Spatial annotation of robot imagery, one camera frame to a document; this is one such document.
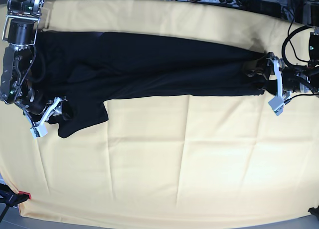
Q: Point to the yellow table cloth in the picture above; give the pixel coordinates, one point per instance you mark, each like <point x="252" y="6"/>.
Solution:
<point x="170" y="163"/>

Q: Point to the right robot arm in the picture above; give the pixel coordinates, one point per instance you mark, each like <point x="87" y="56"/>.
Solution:
<point x="24" y="66"/>

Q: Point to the dark navy T-shirt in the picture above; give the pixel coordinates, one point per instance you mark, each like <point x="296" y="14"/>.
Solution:
<point x="89" y="68"/>

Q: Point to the black clamp at corner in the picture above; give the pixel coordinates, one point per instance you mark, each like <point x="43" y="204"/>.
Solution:
<point x="314" y="212"/>

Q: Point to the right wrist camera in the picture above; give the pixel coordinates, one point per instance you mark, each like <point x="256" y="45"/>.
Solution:
<point x="38" y="131"/>

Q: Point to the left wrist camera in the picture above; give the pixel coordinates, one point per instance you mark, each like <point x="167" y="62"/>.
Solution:
<point x="277" y="105"/>

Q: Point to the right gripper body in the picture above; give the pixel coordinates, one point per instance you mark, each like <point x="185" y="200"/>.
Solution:
<point x="32" y="102"/>

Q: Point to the black box on desk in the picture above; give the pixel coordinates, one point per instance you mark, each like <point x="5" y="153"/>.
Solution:
<point x="264" y="7"/>

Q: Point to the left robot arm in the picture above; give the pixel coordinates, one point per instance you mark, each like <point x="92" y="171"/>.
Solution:
<point x="284" y="61"/>

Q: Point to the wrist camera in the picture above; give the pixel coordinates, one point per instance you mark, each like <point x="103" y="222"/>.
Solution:
<point x="277" y="105"/>
<point x="38" y="131"/>

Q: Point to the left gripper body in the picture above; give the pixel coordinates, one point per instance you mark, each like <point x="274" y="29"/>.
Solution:
<point x="293" y="81"/>

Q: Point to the black red table clamp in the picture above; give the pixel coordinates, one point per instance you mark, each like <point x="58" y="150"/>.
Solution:
<point x="10" y="198"/>

